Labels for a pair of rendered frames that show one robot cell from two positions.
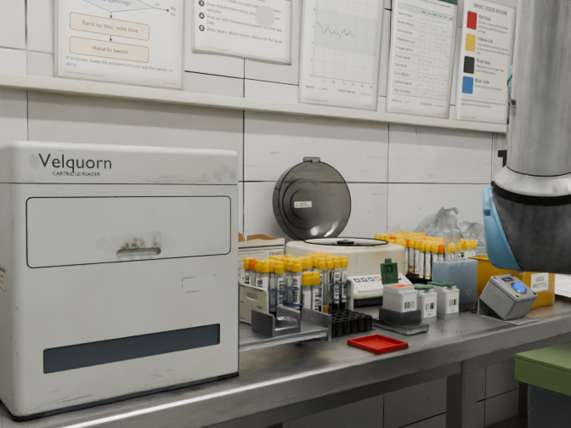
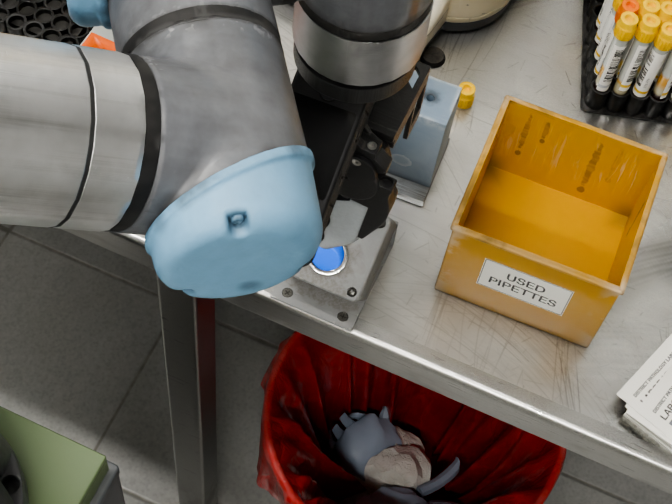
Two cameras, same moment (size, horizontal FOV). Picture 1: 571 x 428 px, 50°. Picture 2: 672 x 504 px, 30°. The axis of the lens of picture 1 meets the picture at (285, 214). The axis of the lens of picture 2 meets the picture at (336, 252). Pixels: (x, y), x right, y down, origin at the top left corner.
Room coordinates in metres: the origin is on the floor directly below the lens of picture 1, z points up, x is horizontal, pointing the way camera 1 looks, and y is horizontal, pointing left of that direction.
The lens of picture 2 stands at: (0.87, -0.81, 1.76)
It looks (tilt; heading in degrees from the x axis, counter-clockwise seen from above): 60 degrees down; 52
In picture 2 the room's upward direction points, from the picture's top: 9 degrees clockwise
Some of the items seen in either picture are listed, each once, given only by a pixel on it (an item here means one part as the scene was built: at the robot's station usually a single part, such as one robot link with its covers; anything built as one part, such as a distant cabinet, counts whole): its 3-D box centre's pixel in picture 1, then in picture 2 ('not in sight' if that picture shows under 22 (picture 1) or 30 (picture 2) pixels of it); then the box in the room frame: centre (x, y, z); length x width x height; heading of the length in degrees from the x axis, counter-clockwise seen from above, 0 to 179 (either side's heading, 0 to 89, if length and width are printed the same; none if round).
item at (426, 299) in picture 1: (420, 303); not in sight; (1.13, -0.25, 0.91); 0.05 x 0.04 x 0.07; 36
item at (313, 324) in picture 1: (262, 329); not in sight; (0.87, 0.03, 0.92); 0.21 x 0.07 x 0.05; 126
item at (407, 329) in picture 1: (399, 318); not in sight; (1.07, -0.21, 0.89); 0.09 x 0.05 x 0.04; 34
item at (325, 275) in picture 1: (325, 300); not in sight; (1.05, -0.07, 0.93); 0.01 x 0.01 x 0.10
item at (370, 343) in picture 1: (377, 343); not in sight; (0.96, -0.15, 0.88); 0.07 x 0.07 x 0.01; 36
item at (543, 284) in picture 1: (511, 280); (547, 223); (1.32, -0.49, 0.92); 0.13 x 0.13 x 0.10; 38
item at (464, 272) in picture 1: (455, 284); (386, 121); (1.25, -0.35, 0.92); 0.10 x 0.07 x 0.10; 129
